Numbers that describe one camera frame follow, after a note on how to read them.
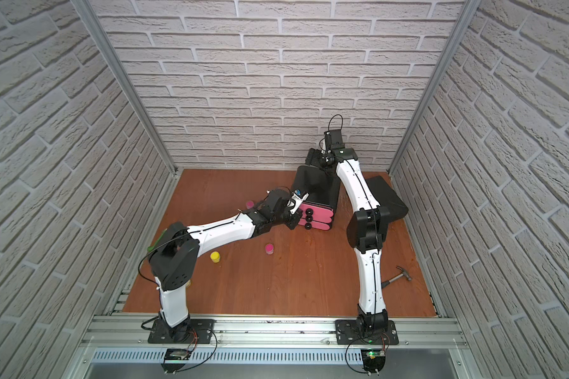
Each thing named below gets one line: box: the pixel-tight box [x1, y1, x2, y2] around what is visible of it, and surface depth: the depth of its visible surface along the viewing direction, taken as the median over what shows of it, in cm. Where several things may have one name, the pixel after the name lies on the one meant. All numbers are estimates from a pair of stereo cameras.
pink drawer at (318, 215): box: [298, 206, 334, 224], surface depth 87 cm
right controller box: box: [360, 348, 386, 376], surface depth 71 cm
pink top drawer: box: [300, 202, 334, 221], surface depth 87 cm
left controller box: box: [160, 348, 193, 375], surface depth 71 cm
